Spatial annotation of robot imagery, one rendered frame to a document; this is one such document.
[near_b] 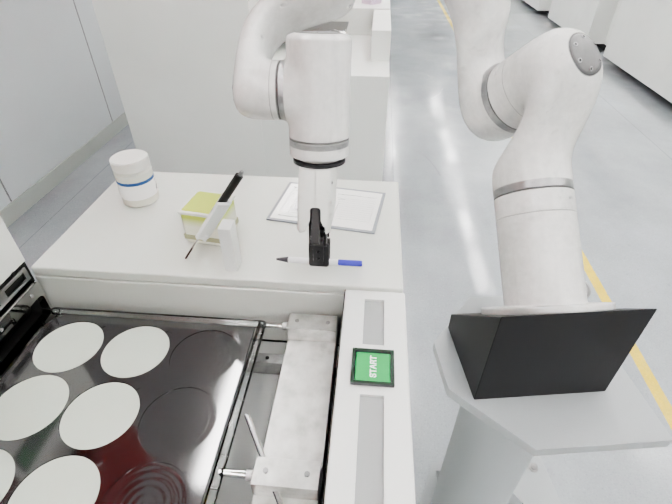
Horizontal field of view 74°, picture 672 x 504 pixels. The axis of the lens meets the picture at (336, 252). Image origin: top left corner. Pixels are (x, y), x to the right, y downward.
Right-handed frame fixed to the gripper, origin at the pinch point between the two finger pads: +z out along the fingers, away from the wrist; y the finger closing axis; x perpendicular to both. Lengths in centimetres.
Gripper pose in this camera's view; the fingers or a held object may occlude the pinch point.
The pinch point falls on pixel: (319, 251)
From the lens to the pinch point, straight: 71.0
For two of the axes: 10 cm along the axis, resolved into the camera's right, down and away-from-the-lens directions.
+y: -0.9, 4.8, -8.7
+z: -0.1, 8.8, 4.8
